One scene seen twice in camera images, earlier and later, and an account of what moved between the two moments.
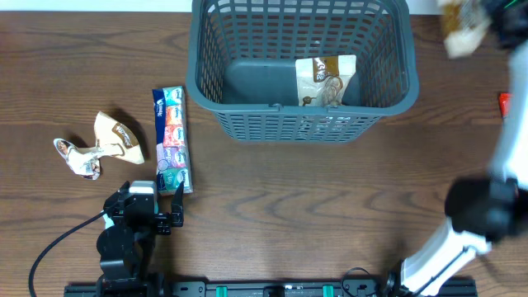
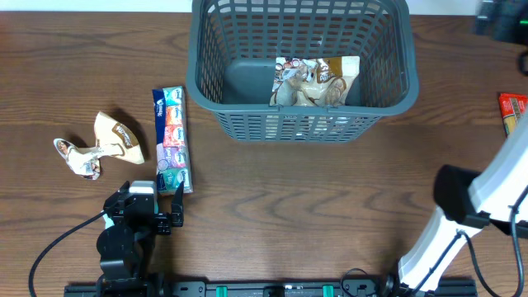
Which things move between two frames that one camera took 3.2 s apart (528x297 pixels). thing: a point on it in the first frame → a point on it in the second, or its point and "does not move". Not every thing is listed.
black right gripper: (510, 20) does not move
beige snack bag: (464, 23) → (296, 82)
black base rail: (205, 289) does not move
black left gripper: (164, 223) does not move
